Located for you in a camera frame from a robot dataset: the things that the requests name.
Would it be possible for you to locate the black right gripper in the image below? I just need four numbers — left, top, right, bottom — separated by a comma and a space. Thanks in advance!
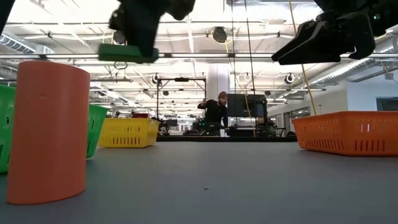
271, 11, 376, 65

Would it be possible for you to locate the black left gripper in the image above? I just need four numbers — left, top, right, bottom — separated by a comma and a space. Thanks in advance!
108, 0, 197, 58

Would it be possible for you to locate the green long block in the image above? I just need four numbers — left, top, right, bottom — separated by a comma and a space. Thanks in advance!
98, 43, 160, 65

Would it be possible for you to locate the green plastic basket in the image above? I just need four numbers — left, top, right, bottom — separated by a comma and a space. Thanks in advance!
0, 84, 109, 174

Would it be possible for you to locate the orange cylinder block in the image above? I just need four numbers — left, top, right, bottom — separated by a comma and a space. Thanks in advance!
6, 60, 91, 205

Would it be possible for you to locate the long ceiling light strip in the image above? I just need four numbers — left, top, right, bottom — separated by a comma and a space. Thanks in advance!
0, 52, 398, 59

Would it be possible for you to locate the black monitor on stand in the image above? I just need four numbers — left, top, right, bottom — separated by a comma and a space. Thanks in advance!
226, 93, 268, 118

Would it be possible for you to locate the white building column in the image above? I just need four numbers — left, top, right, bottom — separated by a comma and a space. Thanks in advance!
206, 63, 230, 138

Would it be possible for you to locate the orange plastic basket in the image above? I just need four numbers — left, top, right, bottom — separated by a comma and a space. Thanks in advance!
291, 111, 398, 157

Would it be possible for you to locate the black background equipment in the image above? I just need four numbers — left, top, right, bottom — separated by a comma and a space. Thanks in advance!
159, 119, 180, 136

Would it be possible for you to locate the yellow plastic basket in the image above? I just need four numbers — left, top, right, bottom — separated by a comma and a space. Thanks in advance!
98, 117, 160, 149

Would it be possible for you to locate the black equipment cart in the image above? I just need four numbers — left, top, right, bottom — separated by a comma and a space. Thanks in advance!
228, 117, 287, 138

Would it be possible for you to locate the person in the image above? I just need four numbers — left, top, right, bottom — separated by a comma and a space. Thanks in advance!
197, 91, 229, 137

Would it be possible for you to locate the silver ventilation duct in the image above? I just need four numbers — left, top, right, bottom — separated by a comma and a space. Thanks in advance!
306, 43, 398, 88
0, 33, 55, 55

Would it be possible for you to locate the black cable with coil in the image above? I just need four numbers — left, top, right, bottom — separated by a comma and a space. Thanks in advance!
243, 0, 257, 138

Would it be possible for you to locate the black frame rig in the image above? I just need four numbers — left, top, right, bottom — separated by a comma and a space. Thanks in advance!
156, 77, 208, 121

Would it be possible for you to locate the black hanging cable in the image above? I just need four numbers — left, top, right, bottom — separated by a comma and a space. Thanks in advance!
230, 0, 236, 94

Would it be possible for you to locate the thin yellow hanging cable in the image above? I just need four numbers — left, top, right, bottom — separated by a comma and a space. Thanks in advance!
224, 42, 256, 138

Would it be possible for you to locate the dark wall window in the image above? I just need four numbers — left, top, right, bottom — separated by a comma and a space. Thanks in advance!
375, 96, 398, 112

